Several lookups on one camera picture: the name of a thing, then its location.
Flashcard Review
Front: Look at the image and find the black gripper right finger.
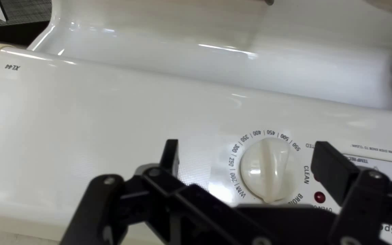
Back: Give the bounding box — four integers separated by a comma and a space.
310, 141, 392, 245

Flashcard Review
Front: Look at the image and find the digital oven control panel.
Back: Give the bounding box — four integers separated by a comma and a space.
344, 142, 392, 183

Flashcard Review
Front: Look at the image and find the white gas stove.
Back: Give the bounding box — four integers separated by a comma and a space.
0, 0, 392, 245

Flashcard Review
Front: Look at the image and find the white oven temperature knob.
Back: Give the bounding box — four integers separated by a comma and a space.
238, 137, 302, 205

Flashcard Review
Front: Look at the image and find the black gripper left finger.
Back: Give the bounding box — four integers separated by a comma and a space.
58, 138, 275, 245

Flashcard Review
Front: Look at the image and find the grey table mat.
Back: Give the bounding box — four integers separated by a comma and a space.
0, 0, 53, 32

